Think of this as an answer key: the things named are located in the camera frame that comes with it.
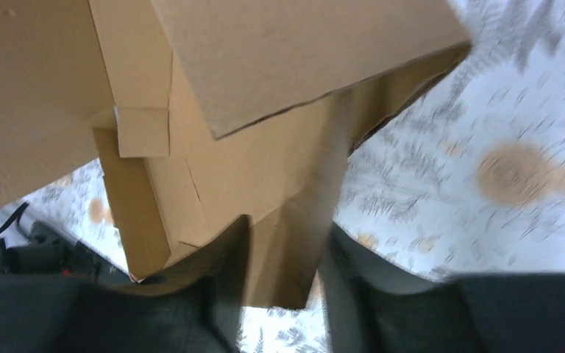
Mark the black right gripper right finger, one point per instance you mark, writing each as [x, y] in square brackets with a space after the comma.
[374, 306]

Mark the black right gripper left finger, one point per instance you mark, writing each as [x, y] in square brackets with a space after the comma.
[195, 306]

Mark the floral patterned table mat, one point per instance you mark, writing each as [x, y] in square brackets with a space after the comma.
[468, 179]

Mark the cardboard box sheet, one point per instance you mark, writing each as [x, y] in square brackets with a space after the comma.
[201, 111]

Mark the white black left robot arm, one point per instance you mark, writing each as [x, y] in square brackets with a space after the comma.
[43, 249]

